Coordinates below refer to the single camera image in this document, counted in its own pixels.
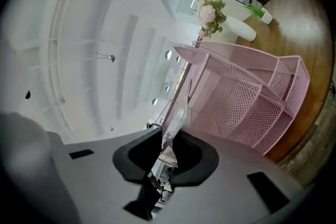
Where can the white ceramic vase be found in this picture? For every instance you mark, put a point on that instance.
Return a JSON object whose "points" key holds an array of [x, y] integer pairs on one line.
{"points": [[241, 27]]}

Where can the metal ceiling fixture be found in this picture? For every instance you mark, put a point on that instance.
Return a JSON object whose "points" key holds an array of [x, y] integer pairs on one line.
{"points": [[111, 58]]}

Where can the pink flower bouquet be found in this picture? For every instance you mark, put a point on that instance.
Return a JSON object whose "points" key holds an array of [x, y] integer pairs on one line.
{"points": [[210, 13]]}

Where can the wooden table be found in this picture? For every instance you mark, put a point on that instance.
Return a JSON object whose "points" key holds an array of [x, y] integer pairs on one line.
{"points": [[296, 21]]}

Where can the small plant in white pot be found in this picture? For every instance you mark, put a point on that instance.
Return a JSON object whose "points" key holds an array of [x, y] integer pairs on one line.
{"points": [[258, 11]]}

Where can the pink metal mesh desk organizer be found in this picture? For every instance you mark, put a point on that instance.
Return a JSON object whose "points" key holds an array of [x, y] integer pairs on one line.
{"points": [[249, 102]]}

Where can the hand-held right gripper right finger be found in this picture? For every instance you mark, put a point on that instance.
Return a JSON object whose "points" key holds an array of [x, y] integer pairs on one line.
{"points": [[207, 162]]}

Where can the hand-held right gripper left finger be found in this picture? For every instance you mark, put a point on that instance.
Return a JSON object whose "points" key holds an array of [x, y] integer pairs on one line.
{"points": [[120, 162]]}

